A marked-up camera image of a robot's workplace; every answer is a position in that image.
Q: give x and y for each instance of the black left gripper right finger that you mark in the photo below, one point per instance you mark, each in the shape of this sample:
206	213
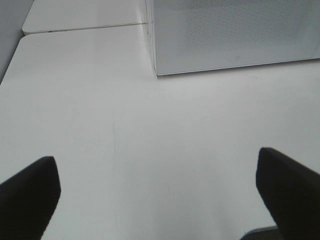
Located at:
291	193

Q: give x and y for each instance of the white microwave oven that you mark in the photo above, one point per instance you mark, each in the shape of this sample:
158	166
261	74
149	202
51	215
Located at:
237	32

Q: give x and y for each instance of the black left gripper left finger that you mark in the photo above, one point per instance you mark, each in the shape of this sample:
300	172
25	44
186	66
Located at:
28	200

